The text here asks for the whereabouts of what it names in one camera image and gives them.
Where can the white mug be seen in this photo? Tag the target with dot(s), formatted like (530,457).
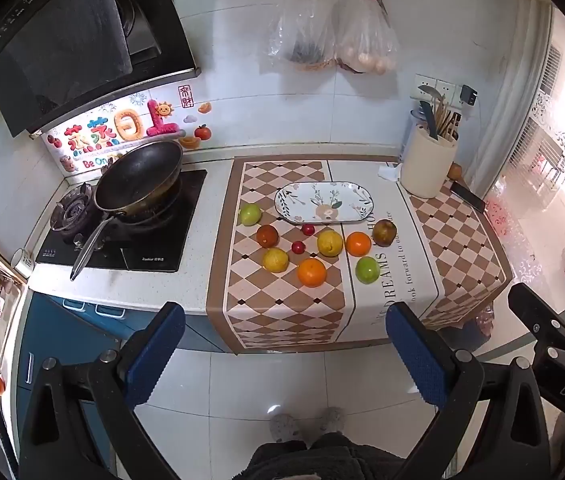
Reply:
(22,262)

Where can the blue cabinet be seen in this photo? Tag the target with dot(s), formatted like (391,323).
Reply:
(62,330)

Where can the red cherry tomato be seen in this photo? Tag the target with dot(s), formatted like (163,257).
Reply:
(308,229)
(298,247)

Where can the yellow lemon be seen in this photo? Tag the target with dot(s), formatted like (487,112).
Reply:
(275,260)
(330,243)

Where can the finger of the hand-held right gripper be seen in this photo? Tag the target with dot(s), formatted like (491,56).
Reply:
(537,320)

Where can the dark red tomato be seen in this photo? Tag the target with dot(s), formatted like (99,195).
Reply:
(267,235)

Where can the white tissue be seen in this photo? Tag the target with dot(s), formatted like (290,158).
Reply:
(388,172)

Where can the colourful wall sticker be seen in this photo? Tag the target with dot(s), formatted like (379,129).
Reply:
(112,130)

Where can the brown checkered table mat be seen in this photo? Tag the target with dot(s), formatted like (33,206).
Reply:
(282,320)

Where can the white wall socket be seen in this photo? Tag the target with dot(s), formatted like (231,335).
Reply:
(437,85)

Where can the bundle of wooden chopsticks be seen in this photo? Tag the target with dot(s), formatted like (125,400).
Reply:
(447,117)

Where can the black range hood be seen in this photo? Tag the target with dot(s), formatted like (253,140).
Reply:
(62,45)

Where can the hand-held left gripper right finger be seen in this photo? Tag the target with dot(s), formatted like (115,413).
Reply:
(415,355)

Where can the plastic bag of eggs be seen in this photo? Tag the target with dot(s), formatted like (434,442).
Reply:
(367,40)

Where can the plastic bag with dark contents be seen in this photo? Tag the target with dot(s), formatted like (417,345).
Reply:
(302,35)

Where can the green apple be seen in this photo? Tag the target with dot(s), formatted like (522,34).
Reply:
(250,214)
(367,270)

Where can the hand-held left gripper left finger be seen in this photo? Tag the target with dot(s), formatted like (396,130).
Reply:
(155,355)

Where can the metal spray can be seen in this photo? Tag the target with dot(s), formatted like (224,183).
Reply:
(414,125)

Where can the black glass gas stove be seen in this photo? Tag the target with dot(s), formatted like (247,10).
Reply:
(162,245)

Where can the glass sliding door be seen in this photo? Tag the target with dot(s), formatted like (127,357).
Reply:
(547,160)

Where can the metal spatula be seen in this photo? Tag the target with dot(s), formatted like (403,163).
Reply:
(430,92)

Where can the grey slipper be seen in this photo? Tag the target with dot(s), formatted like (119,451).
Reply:
(282,425)
(332,420)

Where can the floral oval plate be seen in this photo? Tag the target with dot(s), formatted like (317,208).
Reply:
(322,202)

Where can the orange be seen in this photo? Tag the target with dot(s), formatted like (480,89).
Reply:
(311,272)
(358,244)

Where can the black charger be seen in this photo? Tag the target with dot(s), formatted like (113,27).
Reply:
(468,95)

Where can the cream utensil holder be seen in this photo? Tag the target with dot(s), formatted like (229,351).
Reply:
(427,165)

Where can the small orange fruit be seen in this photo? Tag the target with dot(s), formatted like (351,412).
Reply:
(455,171)

